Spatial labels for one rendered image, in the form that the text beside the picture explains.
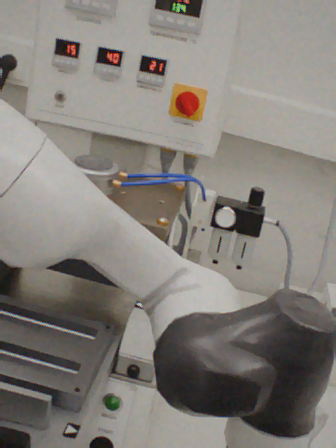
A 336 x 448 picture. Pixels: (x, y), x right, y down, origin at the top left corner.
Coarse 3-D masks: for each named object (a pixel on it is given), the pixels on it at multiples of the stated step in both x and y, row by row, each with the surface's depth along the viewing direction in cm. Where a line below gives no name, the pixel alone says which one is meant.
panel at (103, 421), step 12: (108, 384) 91; (120, 384) 91; (132, 384) 91; (120, 396) 91; (132, 396) 91; (96, 408) 91; (120, 408) 91; (132, 408) 91; (96, 420) 91; (108, 420) 91; (120, 420) 91; (96, 432) 91; (108, 432) 91; (120, 432) 91; (84, 444) 91; (120, 444) 91
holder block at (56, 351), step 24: (0, 312) 90; (24, 312) 90; (48, 312) 90; (0, 336) 83; (24, 336) 84; (48, 336) 85; (72, 336) 89; (96, 336) 87; (0, 360) 81; (24, 360) 82; (48, 360) 82; (72, 360) 81; (96, 360) 82; (24, 384) 76; (48, 384) 76; (72, 384) 77; (72, 408) 76
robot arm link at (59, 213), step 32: (32, 160) 55; (64, 160) 58; (32, 192) 54; (64, 192) 56; (96, 192) 62; (0, 224) 54; (32, 224) 55; (64, 224) 56; (96, 224) 62; (128, 224) 68; (0, 256) 57; (32, 256) 57; (64, 256) 60; (96, 256) 69; (128, 256) 69; (160, 256) 71; (128, 288) 72; (160, 288) 72; (192, 288) 71; (224, 288) 72; (160, 320) 69
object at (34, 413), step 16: (112, 352) 89; (112, 368) 90; (0, 384) 72; (96, 384) 82; (0, 400) 72; (16, 400) 72; (32, 400) 71; (48, 400) 71; (96, 400) 82; (0, 416) 73; (16, 416) 73; (32, 416) 72; (48, 416) 72; (64, 416) 75; (80, 416) 76; (32, 432) 72; (48, 432) 72; (80, 432) 74
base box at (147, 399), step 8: (144, 392) 91; (152, 392) 91; (136, 400) 91; (144, 400) 91; (152, 400) 95; (136, 408) 91; (144, 408) 91; (152, 408) 99; (136, 416) 91; (144, 416) 91; (152, 416) 108; (136, 424) 91; (144, 424) 91; (136, 432) 91; (144, 432) 93; (128, 440) 91; (136, 440) 91; (144, 440) 99
